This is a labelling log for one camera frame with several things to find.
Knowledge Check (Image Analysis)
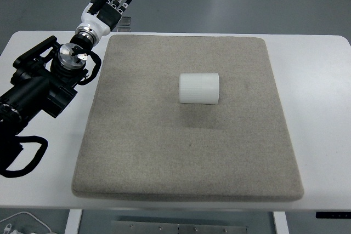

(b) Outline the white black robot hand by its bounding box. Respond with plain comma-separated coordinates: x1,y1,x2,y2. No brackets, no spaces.
75,0,132,37

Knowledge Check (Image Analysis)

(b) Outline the white ribbed cup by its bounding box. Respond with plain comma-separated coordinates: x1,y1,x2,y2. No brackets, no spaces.
178,73,220,105

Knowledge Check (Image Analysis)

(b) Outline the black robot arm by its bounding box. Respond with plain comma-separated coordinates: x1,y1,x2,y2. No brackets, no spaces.
1,0,132,138

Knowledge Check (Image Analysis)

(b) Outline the clear plastic block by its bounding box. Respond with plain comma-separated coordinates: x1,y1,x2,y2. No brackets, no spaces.
116,16,132,32

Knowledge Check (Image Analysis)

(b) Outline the grey felt mat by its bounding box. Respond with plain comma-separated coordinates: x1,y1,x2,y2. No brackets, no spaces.
72,35,304,202

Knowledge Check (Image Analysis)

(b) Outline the white table leg left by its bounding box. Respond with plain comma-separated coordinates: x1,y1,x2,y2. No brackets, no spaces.
64,209,83,234

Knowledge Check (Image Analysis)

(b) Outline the white table leg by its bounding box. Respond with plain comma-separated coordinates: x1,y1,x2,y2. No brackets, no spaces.
64,209,83,234
273,212,290,234

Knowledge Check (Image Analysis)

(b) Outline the white table leg right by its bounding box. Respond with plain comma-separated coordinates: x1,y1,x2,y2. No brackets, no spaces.
273,212,290,234

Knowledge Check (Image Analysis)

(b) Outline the black desk control panel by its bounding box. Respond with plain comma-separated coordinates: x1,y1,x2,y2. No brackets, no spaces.
315,212,351,219

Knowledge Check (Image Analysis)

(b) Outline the black braided cable loop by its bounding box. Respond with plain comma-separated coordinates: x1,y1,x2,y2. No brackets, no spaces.
0,135,49,179

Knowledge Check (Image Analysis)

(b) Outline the white cable on floor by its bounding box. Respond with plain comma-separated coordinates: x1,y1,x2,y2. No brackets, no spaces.
0,211,53,234

